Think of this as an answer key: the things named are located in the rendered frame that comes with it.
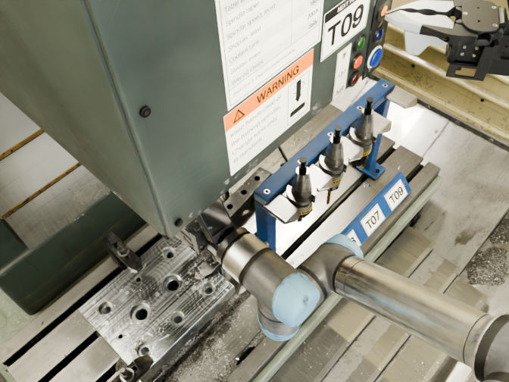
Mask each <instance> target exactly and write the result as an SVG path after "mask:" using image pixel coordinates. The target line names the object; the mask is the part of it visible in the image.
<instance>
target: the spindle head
mask: <svg viewBox="0 0 509 382"><path fill-rule="evenodd" d="M341 1H342V0H323V14H325V13H326V12H327V11H328V10H330V9H331V8H333V7H334V6H335V5H337V4H338V3H340V2H341ZM375 1H376V0H370V4H369V9H368V14H367V22H366V26H365V28H363V29H362V30H361V31H359V32H358V33H357V34H355V35H354V36H353V37H351V38H350V39H349V40H348V41H347V42H346V43H344V44H343V45H341V46H340V47H339V48H338V49H336V50H335V51H334V52H333V53H332V54H331V55H329V56H328V57H326V58H325V59H324V60H322V61H321V62H320V47H321V37H322V28H323V17H322V27H321V37H320V41H319V42H318V43H317V44H316V45H314V46H313V47H311V48H310V49H308V50H307V51H306V52H305V53H304V54H303V55H301V56H300V57H298V58H297V59H295V60H294V61H293V62H292V63H291V64H289V65H288V66H287V67H285V68H284V69H282V70H281V71H280V72H279V73H278V74H276V75H275V76H274V77H272V78H271V79H269V80H268V81H267V82H266V83H264V84H263V85H262V86H260V87H259V88H258V89H256V90H255V91H254V92H253V93H251V94H250V95H248V96H247V97H246V98H245V99H243V100H242V101H241V102H240V103H238V104H237V105H235V106H234V107H233V108H231V109H230V110H229V111H228V109H227V103H226V90H225V83H224V76H223V64H222V58H221V50H220V38H219V31H218V25H217V12H216V5H215V0H0V93H1V94H3V95H4V96H5V97H6V98H7V99H8V100H10V101H11V102H12V103H13V104H14V105H15V106H17V107H18V108H19V109H20V110H21V111H22V112H23V113H24V114H25V115H26V116H27V117H29V118H30V119H31V120H32V121H33V122H34V123H35V124H37V125H38V126H39V127H40V128H41V129H42V130H44V131H45V132H46V133H47V134H48V135H49V136H50V137H51V138H52V139H53V140H54V141H55V142H57V143H58V144H59V145H60V146H61V147H62V148H64V149H65V150H66V151H67V152H68V153H69V154H71V155H72V156H73V157H74V158H75V159H76V160H77V161H78V162H79V163H80V164H81V165H82V166H84V167H85V168H86V169H87V170H88V171H89V172H91V173H92V174H93V175H94V176H95V177H96V178H98V179H99V180H100V181H101V182H102V183H103V184H104V185H106V187H107V188H109V190H111V191H112V192H113V193H114V194H115V195H116V196H118V197H119V198H120V199H121V200H122V201H123V202H125V203H126V204H127V205H128V206H129V207H130V208H131V209H132V210H134V212H135V213H137V214H138V215H139V216H140V217H141V218H142V219H143V220H144V221H146V222H147V223H148V224H149V225H150V226H151V227H153V228H154V229H155V230H156V231H157V232H159V234H160V235H162V236H163V237H164V238H165V239H166V240H169V239H170V238H173V237H175V236H176V235H177V234H178V233H179V232H180V231H181V230H182V229H183V228H185V227H186V226H187V225H188V224H190V223H191V222H192V221H193V220H194V219H196V218H197V217H198V216H199V215H200V214H201V213H202V212H203V211H205V210H206V209H207V208H208V207H209V206H211V205H212V204H213V203H214V202H216V201H217V200H218V199H219V198H220V197H221V196H222V195H223V194H224V193H226V192H227V191H228V190H229V189H230V188H232V187H233V186H234V185H235V184H236V183H238V182H239V181H240V180H241V179H242V178H243V177H244V176H245V175H247V174H248V173H249V172H250V171H252V170H253V169H254V168H255V167H256V166H258V165H259V164H260V163H261V162H262V161H263V160H264V159H265V158H266V157H268V156H269V155H270V154H271V153H272V152H274V151H275V150H276V149H277V148H279V147H280V146H281V145H282V144H283V143H284V142H285V141H286V140H287V139H289V138H290V137H291V136H292V135H294V134H295V133H296V132H297V131H298V130H300V129H301V128H302V127H303V126H304V125H305V124H306V123H307V122H308V121H310V120H311V119H312V118H313V117H315V116H316V115H317V114H318V113H319V112H321V111H322V110H323V109H324V108H325V107H326V106H327V105H328V104H329V103H331V102H332V100H333V87H334V80H335V74H336V62H337V54H338V53H340V51H341V50H343V49H344V48H345V47H347V46H348V45H349V44H351V54H350V60H349V66H348V76H347V81H346V87H345V90H346V89H347V88H348V87H349V86H348V81H349V78H350V76H351V75H352V74H353V73H354V72H355V70H352V69H351V62H352V60H353V58H354V57H355V55H356V54H357V53H359V52H361V53H363V55H364V58H363V61H362V63H361V65H360V67H359V68H358V69H357V70H359V71H360V72H361V77H362V76H363V71H364V63H365V58H366V53H367V46H368V41H369V36H370V28H371V24H372V19H373V11H374V5H375ZM362 33H364V34H366V36H367V40H366V43H365V45H364V47H363V48H362V49H361V50H360V51H359V52H357V53H356V52H354V49H353V47H354V43H355V41H356V39H357V38H358V37H359V35H361V34H362ZM311 49H314V56H313V67H312V79H311V100H310V111H308V112H307V113H306V114H305V115H303V116H302V117H301V118H300V119H299V120H297V121H296V122H295V123H294V124H293V125H292V126H291V127H289V128H288V129H287V130H286V131H285V132H283V133H282V134H281V135H280V136H278V137H277V138H276V139H275V140H274V141H272V143H270V144H269V145H268V146H267V147H266V148H264V149H263V150H262V151H261V152H259V153H258V154H257V155H256V156H255V157H253V159H252V160H250V161H249V162H248V163H247V164H245V165H244V166H243V167H242V168H240V169H239V170H238V171H237V172H235V173H234V175H232V176H231V174H230V163H229V157H228V151H227V144H226V134H225V127H224V121H223V117H224V116H225V115H227V114H228V113H230V112H231V111H232V110H233V109H234V108H236V107H237V106H238V105H240V104H241V103H243V102H244V101H245V100H246V99H248V98H249V97H250V96H252V95H253V94H254V93H256V92H257V91H258V90H259V89H260V88H262V87H263V86H265V85H266V84H267V83H269V82H270V81H271V80H272V79H273V78H275V77H276V76H278V75H279V74H281V73H282V72H283V71H284V70H285V69H286V68H288V67H289V66H291V65H292V64H294V63H295V62H296V61H297V60H298V59H299V58H301V57H302V56H304V55H305V54H307V53H308V52H309V51H310V50H311Z"/></svg>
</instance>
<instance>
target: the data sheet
mask: <svg viewBox="0 0 509 382"><path fill-rule="evenodd" d="M215 5H216V12H217V25H218V31H219V38H220V50H221V58H222V64H223V76H224V83H225V90H226V103H227V109H228V111H229V110H230V109H231V108H233V107H234V106H235V105H237V104H238V103H240V102H241V101H242V100H243V99H245V98H246V97H247V96H249V95H250V94H251V93H253V92H254V91H255V90H256V89H258V88H259V87H260V86H262V85H263V84H264V83H266V82H267V81H268V80H269V79H271V78H272V77H274V76H275V75H276V74H278V73H279V72H280V71H281V70H282V69H284V68H285V67H287V66H288V65H289V64H291V63H292V62H293V61H294V60H295V59H297V58H298V57H300V56H301V55H303V54H304V53H305V52H306V51H307V50H308V49H310V48H311V47H313V46H314V45H316V44H317V43H318V42H319V41H320V37H321V27H322V17H323V0H215Z"/></svg>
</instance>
